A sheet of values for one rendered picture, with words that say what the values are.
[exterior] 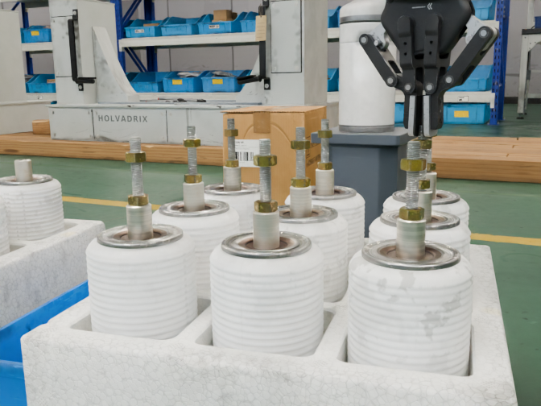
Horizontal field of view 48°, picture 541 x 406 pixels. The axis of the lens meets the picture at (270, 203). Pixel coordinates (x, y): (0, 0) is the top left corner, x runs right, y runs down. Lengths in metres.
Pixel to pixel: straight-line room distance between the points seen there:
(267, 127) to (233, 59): 8.36
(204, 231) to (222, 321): 0.14
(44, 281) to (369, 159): 0.51
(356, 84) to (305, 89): 1.73
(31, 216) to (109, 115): 2.32
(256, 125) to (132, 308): 1.18
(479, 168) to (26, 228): 1.83
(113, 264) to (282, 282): 0.14
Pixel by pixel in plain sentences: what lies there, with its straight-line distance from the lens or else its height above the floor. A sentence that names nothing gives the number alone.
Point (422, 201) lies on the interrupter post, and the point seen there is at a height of 0.27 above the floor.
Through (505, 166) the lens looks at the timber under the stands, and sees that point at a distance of 2.39.
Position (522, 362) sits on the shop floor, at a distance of 0.93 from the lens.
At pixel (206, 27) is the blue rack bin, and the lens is 5.92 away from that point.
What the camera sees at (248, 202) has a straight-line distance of 0.73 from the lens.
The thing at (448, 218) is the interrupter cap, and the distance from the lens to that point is 0.61.
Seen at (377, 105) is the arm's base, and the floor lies 0.34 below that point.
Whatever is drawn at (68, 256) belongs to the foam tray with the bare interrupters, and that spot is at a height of 0.15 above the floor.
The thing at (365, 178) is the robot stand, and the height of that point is 0.23.
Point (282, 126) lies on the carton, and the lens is 1.64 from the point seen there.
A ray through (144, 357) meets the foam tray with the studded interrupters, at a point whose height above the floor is 0.18.
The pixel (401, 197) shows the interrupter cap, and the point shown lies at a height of 0.25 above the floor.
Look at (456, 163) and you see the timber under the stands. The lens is 2.41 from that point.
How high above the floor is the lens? 0.39
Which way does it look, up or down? 12 degrees down
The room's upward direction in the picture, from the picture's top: 1 degrees counter-clockwise
